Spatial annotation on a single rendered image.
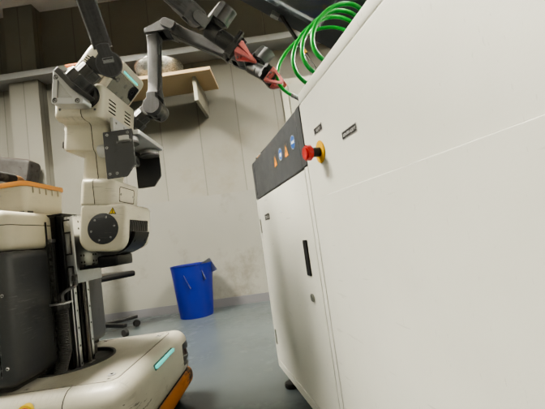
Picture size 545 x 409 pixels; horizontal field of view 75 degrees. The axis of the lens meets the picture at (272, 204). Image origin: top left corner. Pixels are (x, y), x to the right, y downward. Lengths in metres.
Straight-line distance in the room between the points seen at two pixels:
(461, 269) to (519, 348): 0.10
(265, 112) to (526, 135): 3.44
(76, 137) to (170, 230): 2.39
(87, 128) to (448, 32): 1.20
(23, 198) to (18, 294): 0.34
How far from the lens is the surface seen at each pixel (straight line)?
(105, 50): 1.29
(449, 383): 0.59
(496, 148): 0.44
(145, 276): 3.82
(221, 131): 3.76
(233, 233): 3.58
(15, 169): 4.03
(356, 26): 0.70
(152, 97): 1.66
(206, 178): 3.68
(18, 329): 1.33
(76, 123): 1.46
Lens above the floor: 0.63
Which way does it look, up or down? 5 degrees up
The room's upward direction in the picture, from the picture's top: 8 degrees counter-clockwise
